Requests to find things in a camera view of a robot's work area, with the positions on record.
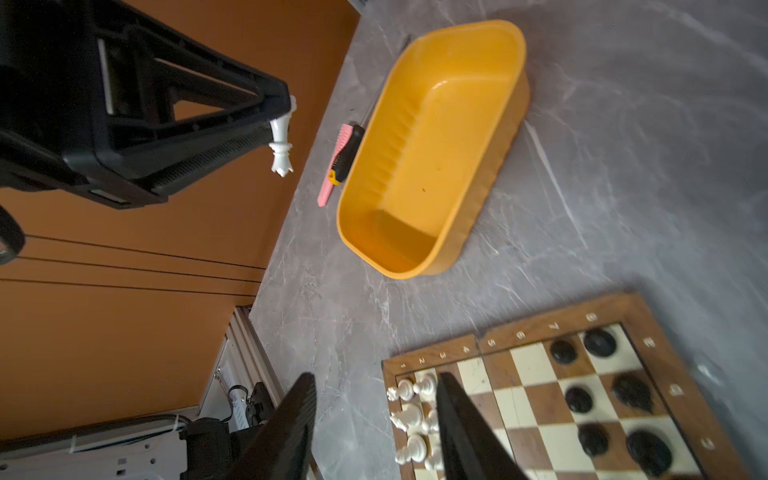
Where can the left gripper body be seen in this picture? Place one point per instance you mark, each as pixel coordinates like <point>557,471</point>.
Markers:
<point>56,95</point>

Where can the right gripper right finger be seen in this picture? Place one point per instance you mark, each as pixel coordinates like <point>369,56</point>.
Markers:
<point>470,449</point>

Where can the white chess queen piece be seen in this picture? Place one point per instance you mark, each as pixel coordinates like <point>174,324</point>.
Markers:
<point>280,145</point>

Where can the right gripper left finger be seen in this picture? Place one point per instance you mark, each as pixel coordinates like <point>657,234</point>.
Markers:
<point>282,448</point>

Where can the yellow handled screwdriver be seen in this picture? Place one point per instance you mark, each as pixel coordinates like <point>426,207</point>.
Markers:
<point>348,142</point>

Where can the wooden chess board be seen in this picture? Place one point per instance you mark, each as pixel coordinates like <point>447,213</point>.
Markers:
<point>591,391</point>

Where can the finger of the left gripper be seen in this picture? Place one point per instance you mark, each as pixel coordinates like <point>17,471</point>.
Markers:
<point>148,111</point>

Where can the yellow plastic tray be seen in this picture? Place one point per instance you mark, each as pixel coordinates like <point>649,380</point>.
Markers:
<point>440,132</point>

